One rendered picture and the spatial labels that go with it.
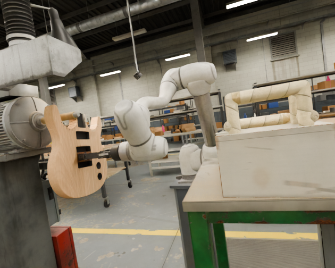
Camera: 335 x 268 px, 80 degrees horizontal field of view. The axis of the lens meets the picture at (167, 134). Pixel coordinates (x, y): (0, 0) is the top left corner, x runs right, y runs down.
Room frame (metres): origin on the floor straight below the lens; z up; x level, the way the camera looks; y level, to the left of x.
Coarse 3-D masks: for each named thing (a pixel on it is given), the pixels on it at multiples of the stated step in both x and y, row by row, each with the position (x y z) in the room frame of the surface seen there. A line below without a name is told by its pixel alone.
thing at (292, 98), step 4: (292, 96) 0.56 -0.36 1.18; (292, 100) 0.56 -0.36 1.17; (292, 104) 0.56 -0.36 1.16; (292, 108) 0.56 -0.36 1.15; (296, 108) 0.55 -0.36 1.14; (292, 112) 0.56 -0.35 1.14; (296, 112) 0.55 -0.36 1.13; (292, 116) 0.56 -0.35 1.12; (292, 120) 0.56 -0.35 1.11; (296, 120) 0.56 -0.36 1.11
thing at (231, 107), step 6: (228, 102) 0.54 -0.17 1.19; (234, 102) 0.54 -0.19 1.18; (228, 108) 0.54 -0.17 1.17; (234, 108) 0.53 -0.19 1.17; (228, 114) 0.54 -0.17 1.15; (234, 114) 0.53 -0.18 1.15; (228, 120) 0.54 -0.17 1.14; (234, 120) 0.53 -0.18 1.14; (234, 126) 0.53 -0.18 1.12; (234, 132) 0.54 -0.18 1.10; (240, 132) 0.54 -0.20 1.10
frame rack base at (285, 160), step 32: (256, 128) 0.60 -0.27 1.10; (288, 128) 0.48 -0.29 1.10; (320, 128) 0.46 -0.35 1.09; (224, 160) 0.54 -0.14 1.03; (256, 160) 0.51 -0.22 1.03; (288, 160) 0.48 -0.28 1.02; (320, 160) 0.46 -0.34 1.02; (224, 192) 0.54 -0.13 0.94; (256, 192) 0.51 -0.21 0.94; (288, 192) 0.49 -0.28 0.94; (320, 192) 0.46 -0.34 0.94
